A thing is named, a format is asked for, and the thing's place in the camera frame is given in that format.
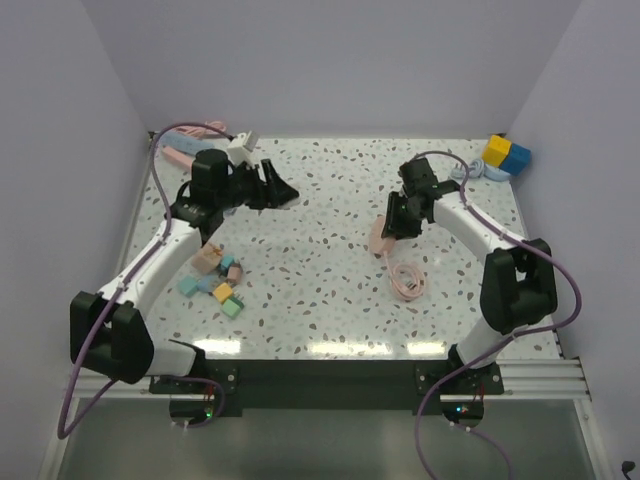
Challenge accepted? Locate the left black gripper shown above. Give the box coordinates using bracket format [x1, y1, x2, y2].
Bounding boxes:
[216, 158, 298, 211]

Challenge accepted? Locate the peach socket cord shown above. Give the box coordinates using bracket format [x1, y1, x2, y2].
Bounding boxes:
[384, 249, 430, 302]

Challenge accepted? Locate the teal plug adapter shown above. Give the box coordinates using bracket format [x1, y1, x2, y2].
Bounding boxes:
[217, 254, 235, 275]

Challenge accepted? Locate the mauve plug adapter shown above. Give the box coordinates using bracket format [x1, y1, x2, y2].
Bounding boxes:
[226, 263, 243, 285]

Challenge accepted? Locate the peach cube adapter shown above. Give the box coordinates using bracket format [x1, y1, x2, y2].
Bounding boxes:
[191, 243, 224, 275]

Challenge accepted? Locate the blue cube socket cord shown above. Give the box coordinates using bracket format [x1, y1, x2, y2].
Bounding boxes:
[449, 158, 489, 181]

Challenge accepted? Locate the blue power strip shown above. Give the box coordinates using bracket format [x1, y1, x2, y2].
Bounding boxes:
[159, 130, 214, 156]

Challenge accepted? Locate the pink strip cord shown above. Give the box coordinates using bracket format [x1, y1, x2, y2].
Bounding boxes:
[177, 119, 229, 140]

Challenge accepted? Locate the pink power strip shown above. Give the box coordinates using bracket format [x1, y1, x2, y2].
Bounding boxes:
[161, 146, 194, 171]

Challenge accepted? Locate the green plug adapter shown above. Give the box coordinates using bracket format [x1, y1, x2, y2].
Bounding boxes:
[221, 296, 245, 319]

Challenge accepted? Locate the light blue plug adapter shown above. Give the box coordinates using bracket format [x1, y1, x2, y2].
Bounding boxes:
[178, 276, 199, 298]

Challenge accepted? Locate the yellow and blue cube socket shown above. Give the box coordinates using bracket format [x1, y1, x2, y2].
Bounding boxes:
[481, 135, 532, 182]

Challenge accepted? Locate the peach cube socket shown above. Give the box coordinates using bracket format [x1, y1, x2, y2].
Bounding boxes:
[369, 216, 396, 257]

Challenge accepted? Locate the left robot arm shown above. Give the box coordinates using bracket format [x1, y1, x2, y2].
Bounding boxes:
[70, 149, 299, 392]

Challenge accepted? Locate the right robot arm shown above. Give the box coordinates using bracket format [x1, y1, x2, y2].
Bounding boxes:
[370, 156, 558, 393]

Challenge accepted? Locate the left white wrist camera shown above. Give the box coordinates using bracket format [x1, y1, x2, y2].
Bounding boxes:
[226, 131, 260, 168]

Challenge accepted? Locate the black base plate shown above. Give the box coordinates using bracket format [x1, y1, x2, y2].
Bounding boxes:
[149, 359, 505, 426]

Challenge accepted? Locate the aluminium frame rail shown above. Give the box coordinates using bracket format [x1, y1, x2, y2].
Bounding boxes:
[72, 359, 591, 400]

